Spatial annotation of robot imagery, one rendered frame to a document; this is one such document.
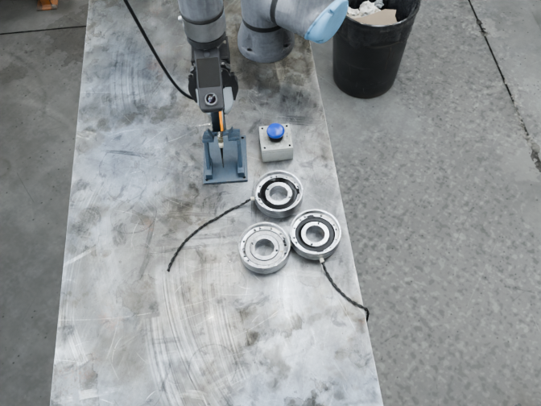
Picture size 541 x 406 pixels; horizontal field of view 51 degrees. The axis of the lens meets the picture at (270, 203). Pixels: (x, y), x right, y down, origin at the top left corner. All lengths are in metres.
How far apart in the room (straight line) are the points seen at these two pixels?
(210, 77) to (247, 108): 0.37
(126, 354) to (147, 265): 0.19
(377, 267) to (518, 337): 0.51
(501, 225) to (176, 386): 1.50
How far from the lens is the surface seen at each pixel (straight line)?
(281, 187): 1.24
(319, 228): 1.19
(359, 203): 2.20
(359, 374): 1.10
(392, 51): 2.33
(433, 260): 2.13
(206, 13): 0.99
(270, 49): 1.49
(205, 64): 1.06
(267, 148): 1.27
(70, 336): 1.19
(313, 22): 1.33
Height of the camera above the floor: 1.86
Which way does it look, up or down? 58 degrees down
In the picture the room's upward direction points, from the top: 3 degrees counter-clockwise
